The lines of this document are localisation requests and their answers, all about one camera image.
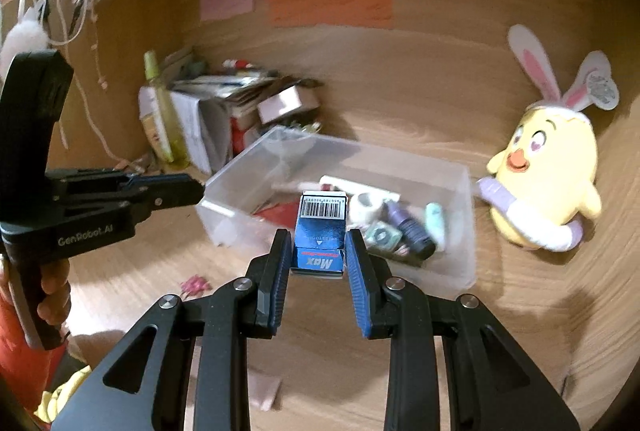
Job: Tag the pink hair clip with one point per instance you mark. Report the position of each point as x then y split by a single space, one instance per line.
194 287

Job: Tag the small pink white box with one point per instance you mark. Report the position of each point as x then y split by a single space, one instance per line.
294 99

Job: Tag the clear plastic storage bin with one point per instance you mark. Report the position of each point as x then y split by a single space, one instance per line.
237 209

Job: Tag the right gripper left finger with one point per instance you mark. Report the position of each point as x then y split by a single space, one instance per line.
143 383

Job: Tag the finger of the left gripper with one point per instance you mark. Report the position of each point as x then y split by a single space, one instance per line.
147 194

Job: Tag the white fluffy pompom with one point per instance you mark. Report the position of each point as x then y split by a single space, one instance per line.
26 36

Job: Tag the mint green small tube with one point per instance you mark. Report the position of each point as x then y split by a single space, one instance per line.
435 224

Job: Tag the blue staples box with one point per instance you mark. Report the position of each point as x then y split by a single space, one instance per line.
319 234

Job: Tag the purple black lipstick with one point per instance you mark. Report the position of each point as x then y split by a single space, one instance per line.
419 242

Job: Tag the red tea packet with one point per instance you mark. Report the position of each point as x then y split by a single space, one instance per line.
282 214

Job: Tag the white tape roll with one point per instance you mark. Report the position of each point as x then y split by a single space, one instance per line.
364 210

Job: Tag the yellow-green spray bottle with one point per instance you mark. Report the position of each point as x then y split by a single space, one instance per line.
165 115

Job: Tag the orange sticky note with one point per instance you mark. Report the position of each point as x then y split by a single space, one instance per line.
376 14

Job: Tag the long pale green tube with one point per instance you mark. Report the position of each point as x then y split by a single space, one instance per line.
355 188

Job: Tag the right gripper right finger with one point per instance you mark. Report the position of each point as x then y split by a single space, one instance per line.
492 383

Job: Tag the red white marker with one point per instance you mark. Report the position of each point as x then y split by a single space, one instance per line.
237 64

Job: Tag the glass bowl with trinkets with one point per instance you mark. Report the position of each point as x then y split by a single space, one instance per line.
313 127

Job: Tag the yellow chick plush toy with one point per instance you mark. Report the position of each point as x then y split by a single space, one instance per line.
543 184

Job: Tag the white paper box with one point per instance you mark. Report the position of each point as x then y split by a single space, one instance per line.
204 125

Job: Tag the beige red-capped stick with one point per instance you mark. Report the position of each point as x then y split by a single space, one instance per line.
295 187

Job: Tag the person left hand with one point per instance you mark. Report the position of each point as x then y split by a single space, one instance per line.
55 306

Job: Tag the pink cosmetic tube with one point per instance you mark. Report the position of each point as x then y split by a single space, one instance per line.
262 389

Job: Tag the stack of books papers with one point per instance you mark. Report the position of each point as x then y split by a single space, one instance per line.
240 93

